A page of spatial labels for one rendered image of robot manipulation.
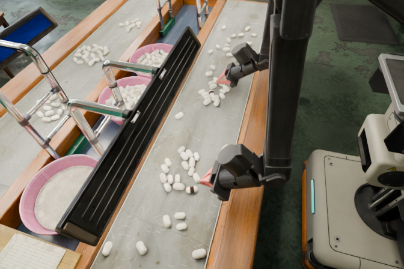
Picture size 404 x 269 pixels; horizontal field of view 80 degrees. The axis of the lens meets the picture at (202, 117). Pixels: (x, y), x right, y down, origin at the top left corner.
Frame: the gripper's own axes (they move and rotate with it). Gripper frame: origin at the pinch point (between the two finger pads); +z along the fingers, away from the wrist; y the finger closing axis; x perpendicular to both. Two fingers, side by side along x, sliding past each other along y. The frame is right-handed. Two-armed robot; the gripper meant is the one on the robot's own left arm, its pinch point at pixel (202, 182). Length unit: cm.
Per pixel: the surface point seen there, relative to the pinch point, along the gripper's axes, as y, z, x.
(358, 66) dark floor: -193, -19, 124
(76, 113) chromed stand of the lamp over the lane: 3.5, 5.1, -38.9
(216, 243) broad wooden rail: 13.7, -2.0, 10.1
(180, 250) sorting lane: 17.9, 5.7, 5.1
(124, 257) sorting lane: 24.3, 16.5, -4.2
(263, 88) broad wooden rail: -52, -6, 12
